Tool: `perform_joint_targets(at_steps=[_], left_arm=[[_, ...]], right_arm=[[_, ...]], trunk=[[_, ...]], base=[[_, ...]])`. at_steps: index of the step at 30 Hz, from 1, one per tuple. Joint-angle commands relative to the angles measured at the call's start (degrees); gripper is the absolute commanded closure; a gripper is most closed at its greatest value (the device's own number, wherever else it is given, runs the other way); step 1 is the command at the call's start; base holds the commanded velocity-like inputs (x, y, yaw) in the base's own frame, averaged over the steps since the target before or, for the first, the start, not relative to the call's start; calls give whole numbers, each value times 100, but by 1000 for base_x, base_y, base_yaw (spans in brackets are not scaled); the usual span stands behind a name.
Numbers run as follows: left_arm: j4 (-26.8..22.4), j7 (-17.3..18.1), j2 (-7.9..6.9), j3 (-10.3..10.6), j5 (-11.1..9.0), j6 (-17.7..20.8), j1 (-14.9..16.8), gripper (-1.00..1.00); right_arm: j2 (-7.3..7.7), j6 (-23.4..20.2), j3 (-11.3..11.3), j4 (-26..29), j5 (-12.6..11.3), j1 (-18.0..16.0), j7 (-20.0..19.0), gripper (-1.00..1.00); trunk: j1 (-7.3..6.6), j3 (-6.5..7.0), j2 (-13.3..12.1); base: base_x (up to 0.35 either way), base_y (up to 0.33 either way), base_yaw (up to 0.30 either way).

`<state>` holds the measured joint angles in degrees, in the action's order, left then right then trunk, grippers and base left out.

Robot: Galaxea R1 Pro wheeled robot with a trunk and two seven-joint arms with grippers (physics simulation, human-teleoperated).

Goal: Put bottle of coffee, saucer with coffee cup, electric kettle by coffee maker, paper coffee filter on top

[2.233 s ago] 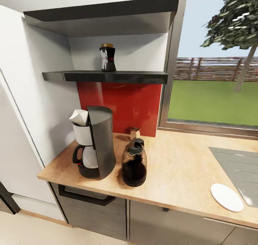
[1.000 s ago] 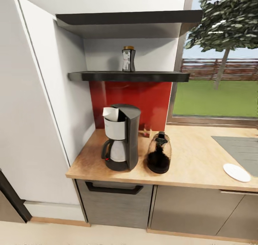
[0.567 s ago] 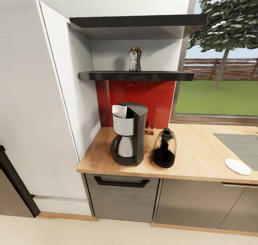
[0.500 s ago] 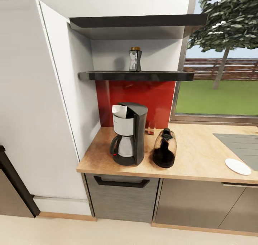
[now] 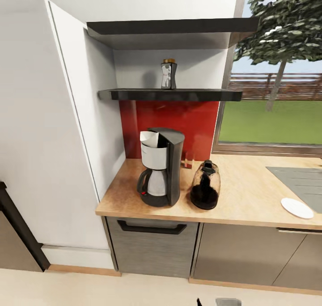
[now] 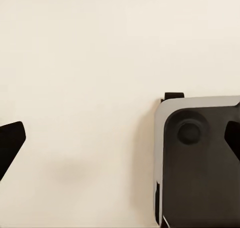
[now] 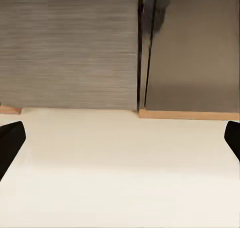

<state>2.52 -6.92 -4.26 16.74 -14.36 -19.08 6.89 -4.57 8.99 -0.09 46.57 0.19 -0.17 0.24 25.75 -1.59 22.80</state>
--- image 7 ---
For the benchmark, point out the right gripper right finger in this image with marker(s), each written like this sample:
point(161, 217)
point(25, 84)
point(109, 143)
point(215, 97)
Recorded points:
point(232, 137)

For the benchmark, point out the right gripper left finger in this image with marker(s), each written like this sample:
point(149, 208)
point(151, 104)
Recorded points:
point(12, 137)

